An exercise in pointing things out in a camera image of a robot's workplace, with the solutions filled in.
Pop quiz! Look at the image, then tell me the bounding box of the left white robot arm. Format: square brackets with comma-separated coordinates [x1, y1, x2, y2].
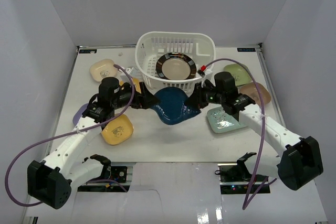
[27, 77, 159, 209]

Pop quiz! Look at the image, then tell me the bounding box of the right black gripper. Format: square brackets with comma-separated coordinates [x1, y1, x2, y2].
[185, 81, 225, 109]

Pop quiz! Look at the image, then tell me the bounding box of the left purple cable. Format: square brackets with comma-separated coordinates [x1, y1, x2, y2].
[4, 63, 135, 206]

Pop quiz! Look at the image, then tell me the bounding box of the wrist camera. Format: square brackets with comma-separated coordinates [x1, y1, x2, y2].
[119, 67, 142, 82]
[197, 65, 213, 80]

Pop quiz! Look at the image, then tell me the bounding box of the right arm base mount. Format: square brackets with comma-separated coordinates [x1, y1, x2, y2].
[214, 152, 257, 195]

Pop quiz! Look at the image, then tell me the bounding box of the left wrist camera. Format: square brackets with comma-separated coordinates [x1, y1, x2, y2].
[119, 67, 142, 82]

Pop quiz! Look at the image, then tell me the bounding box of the green square panda plate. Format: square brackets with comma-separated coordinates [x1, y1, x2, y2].
[224, 63, 252, 87]

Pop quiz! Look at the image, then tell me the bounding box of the cream square panda plate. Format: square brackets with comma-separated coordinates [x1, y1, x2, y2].
[89, 59, 118, 83]

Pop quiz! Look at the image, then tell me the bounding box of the dark blue leaf plate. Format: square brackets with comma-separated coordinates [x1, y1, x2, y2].
[151, 87, 201, 125]

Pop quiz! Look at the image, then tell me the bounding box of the white plastic dish basket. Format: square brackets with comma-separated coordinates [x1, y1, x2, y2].
[135, 31, 216, 94]

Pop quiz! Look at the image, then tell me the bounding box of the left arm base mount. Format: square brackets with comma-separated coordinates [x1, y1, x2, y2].
[77, 166, 133, 193]

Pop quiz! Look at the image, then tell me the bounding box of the yellow square panda plate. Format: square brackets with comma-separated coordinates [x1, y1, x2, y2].
[101, 114, 134, 145]

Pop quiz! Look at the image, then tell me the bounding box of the light teal speckled plate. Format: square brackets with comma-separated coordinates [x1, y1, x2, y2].
[207, 106, 246, 134]

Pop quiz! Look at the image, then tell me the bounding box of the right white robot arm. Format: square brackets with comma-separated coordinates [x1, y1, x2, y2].
[185, 72, 323, 190]

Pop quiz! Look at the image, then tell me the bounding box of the tan square panda plate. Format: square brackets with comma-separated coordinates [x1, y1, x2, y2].
[239, 82, 271, 106]

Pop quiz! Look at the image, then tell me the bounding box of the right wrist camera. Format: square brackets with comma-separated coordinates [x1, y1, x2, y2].
[197, 65, 213, 80]

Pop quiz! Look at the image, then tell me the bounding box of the lavender square plate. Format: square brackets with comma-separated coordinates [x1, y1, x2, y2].
[72, 103, 88, 126]

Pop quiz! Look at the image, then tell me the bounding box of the round brown rimmed plate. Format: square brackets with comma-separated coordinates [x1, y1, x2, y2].
[155, 52, 197, 80]

